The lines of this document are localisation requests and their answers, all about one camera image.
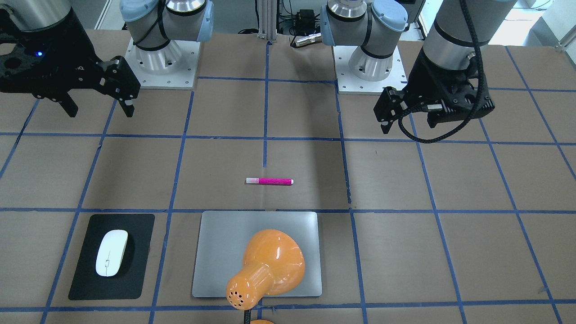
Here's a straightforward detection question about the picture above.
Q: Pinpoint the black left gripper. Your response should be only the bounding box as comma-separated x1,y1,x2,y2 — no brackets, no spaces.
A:
373,50,495,135

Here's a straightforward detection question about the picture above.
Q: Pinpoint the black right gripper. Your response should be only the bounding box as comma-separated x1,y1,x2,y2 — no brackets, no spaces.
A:
0,9,140,118

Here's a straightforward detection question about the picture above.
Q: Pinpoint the pink marker pen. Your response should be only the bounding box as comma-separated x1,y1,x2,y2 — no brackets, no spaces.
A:
245,178,294,186

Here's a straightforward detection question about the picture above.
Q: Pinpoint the white computer mouse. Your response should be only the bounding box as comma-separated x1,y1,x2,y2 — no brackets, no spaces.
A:
95,229,128,277

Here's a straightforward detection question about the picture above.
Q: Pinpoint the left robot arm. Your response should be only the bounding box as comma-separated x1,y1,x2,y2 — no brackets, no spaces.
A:
319,0,516,143

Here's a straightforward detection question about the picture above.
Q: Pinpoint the black mousepad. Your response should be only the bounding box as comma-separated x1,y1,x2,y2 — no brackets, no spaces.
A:
68,213,156,300

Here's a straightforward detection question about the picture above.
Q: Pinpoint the silver laptop notebook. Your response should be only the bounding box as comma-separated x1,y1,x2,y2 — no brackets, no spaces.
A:
191,211,323,300

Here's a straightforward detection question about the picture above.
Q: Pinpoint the silver metal connector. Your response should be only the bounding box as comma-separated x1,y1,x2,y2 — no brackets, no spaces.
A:
290,32,322,49

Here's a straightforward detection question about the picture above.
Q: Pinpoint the orange desk lamp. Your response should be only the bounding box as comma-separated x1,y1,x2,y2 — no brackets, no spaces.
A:
225,229,305,324

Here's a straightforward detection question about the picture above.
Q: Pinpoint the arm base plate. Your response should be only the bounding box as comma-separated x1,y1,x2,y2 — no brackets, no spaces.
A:
124,39,202,90
333,46,408,95

